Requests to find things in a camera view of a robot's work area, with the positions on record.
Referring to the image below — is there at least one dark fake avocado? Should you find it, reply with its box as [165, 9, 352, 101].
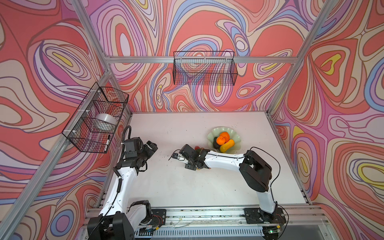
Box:
[213, 137, 220, 150]

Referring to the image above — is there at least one black marker pen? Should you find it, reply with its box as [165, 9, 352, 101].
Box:
[106, 135, 111, 147]

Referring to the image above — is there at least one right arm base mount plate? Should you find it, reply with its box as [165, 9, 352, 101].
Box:
[242, 207, 287, 225]

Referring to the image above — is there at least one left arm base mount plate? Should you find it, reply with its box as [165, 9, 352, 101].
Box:
[143, 209, 167, 228]

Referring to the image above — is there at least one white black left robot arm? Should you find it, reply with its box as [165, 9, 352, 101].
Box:
[87, 137, 158, 240]

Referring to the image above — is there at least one small orange tangerine with stem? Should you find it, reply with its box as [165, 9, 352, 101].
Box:
[217, 136, 226, 146]

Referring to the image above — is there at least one large fake orange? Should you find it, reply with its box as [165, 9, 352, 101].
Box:
[220, 132, 231, 142]

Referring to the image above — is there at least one green scalloped fruit bowl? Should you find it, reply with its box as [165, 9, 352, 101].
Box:
[207, 127, 242, 154]

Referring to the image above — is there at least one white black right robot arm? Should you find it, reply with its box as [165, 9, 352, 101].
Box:
[170, 144, 279, 224]

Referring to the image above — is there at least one black wire basket back wall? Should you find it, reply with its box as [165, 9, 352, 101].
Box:
[173, 50, 238, 86]

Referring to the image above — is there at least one yellow fake mango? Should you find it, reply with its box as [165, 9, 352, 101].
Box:
[219, 139, 235, 153]

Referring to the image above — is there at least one black wire basket wall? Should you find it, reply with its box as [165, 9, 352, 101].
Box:
[173, 50, 238, 86]
[62, 83, 129, 154]

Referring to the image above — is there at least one black wire basket left wall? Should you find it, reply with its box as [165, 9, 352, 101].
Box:
[62, 83, 129, 154]

